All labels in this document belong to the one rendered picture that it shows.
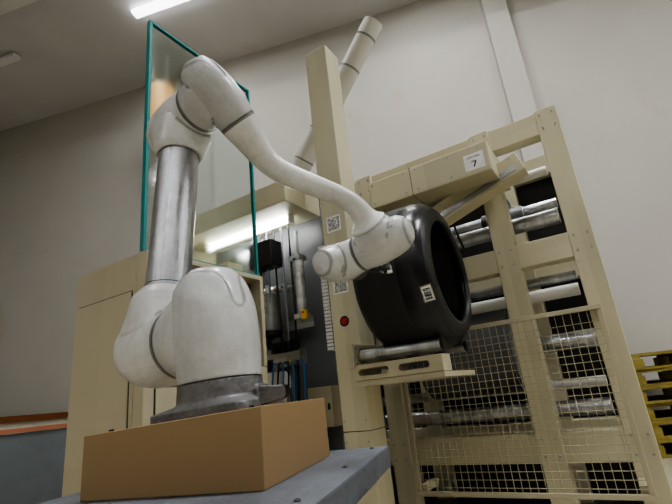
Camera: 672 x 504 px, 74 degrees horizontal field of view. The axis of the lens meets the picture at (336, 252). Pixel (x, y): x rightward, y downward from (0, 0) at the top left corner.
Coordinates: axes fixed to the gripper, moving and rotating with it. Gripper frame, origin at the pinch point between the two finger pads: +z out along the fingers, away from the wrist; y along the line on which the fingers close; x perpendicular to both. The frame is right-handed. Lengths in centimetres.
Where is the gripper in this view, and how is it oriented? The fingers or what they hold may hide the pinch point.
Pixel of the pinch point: (386, 268)
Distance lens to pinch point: 156.5
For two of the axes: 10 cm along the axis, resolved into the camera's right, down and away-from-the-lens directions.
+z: 5.2, 0.7, 8.5
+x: 1.8, 9.7, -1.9
